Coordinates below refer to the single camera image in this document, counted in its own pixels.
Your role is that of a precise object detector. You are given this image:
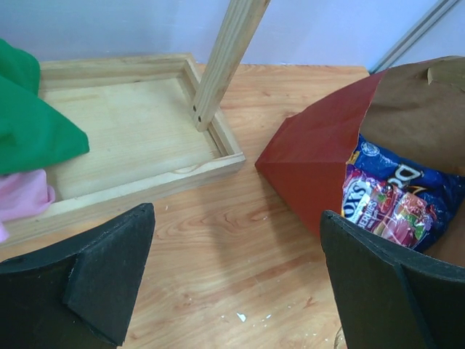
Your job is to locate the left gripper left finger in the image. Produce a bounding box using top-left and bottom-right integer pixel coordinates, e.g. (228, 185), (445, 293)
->
(1, 203), (155, 348)

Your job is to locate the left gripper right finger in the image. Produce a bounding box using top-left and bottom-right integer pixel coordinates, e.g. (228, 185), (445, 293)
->
(320, 211), (464, 348)

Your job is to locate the purple candy bag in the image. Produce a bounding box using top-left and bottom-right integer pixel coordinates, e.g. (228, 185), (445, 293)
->
(341, 165), (437, 248)

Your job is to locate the red brown paper bag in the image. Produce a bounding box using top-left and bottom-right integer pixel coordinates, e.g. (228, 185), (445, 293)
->
(256, 56), (464, 266)

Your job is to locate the blue chips bag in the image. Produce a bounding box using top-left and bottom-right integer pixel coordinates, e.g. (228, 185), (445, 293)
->
(347, 137), (464, 252)

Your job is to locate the pink cloth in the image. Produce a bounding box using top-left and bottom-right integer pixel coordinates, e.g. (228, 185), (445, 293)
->
(1, 169), (55, 243)

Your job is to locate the green cloth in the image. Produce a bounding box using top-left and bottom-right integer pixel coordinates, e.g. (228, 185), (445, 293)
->
(1, 40), (90, 175)

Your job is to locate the wooden clothes rack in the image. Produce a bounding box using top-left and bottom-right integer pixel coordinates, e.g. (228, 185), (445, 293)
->
(6, 1), (268, 245)

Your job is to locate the right aluminium frame post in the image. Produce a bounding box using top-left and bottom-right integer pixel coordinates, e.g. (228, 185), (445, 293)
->
(368, 0), (461, 74)

